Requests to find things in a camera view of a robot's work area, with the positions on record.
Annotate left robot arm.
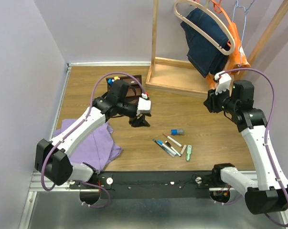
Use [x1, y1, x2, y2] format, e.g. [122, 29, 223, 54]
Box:
[34, 80, 151, 191]

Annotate blue wire hanger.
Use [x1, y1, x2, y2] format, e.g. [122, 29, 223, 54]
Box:
[232, 0, 256, 51]

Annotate white marker with black cap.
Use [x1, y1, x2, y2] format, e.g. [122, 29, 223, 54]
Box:
[165, 141, 181, 157]

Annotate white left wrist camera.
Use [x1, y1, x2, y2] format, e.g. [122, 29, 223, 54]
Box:
[137, 93, 151, 114]

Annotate purple cloth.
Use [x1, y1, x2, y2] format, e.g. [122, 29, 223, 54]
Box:
[53, 118, 124, 175]

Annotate blue and grey cylinder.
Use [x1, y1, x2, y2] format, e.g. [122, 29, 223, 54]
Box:
[171, 129, 184, 135]

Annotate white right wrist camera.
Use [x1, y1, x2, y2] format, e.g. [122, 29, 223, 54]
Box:
[214, 71, 232, 95]

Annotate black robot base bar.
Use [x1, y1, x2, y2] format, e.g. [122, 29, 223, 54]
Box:
[69, 170, 246, 200]

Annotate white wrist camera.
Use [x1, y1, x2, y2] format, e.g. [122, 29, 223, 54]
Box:
[137, 93, 151, 114]
[214, 71, 232, 95]

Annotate wooden clothes hanger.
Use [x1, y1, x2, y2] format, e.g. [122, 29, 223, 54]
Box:
[173, 0, 236, 56]

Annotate wooden clothes rack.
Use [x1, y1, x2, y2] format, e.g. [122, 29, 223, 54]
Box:
[146, 0, 288, 97]

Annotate dark blue jeans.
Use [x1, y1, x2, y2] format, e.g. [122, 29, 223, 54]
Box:
[181, 8, 231, 78]

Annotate white marker with brown cap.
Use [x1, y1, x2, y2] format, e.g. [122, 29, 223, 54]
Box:
[162, 133, 182, 147]

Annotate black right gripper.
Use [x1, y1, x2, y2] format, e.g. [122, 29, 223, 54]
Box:
[203, 84, 238, 114]

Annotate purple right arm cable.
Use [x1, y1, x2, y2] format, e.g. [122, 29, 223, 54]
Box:
[214, 67, 288, 227]

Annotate green stapler remover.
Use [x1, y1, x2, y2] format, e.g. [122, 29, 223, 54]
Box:
[186, 145, 192, 162]

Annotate clear blue ink pen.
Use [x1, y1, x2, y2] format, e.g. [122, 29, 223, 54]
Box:
[153, 139, 175, 157]

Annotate dark brown wooden desk organizer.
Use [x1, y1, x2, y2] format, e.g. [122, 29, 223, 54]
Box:
[105, 74, 142, 104]

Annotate orange cloth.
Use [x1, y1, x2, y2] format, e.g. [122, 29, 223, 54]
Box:
[206, 22, 250, 89]

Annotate orange plastic hanger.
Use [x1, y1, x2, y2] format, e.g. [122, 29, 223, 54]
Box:
[200, 0, 237, 53]

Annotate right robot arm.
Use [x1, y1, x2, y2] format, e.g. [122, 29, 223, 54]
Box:
[204, 78, 288, 215]

